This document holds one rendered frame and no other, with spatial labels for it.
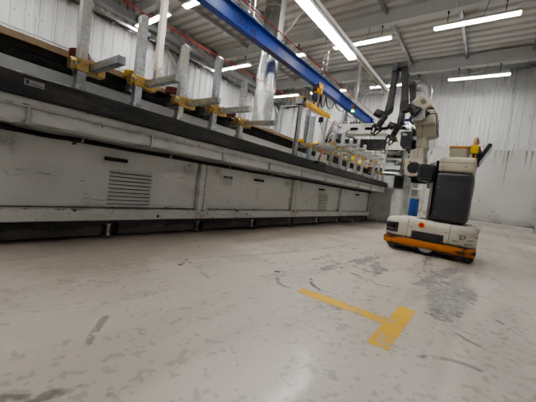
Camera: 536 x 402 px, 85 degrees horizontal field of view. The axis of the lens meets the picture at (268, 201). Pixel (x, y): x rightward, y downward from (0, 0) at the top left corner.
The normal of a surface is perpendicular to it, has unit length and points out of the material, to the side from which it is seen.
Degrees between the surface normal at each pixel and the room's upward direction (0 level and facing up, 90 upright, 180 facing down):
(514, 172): 90
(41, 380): 0
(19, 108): 90
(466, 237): 90
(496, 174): 90
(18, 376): 0
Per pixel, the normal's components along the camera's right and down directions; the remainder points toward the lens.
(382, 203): -0.60, -0.04
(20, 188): 0.79, 0.14
